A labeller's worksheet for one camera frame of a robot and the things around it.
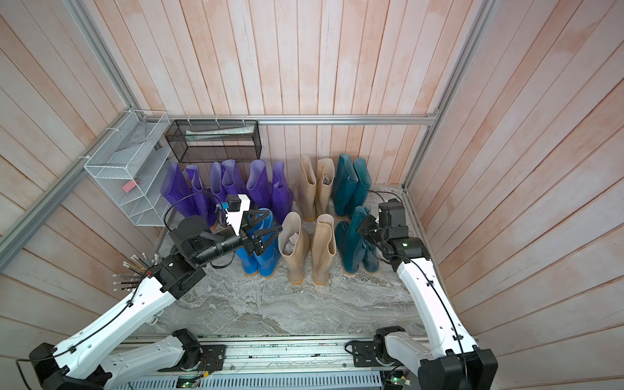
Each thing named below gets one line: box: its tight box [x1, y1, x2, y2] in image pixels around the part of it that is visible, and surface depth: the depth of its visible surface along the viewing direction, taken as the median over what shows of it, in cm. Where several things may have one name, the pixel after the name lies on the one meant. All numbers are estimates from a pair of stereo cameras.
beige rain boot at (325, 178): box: [316, 158, 335, 217], surface depth 95 cm
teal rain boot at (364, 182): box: [354, 157, 373, 208], surface depth 90 cm
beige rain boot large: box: [293, 155, 317, 222], surface depth 92 cm
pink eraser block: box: [121, 180, 137, 194], surface depth 85 cm
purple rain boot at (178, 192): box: [160, 162, 202, 218], surface depth 92 cm
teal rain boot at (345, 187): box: [333, 153, 359, 218], surface depth 95 cm
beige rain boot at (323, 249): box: [312, 213, 338, 286], surface depth 79 cm
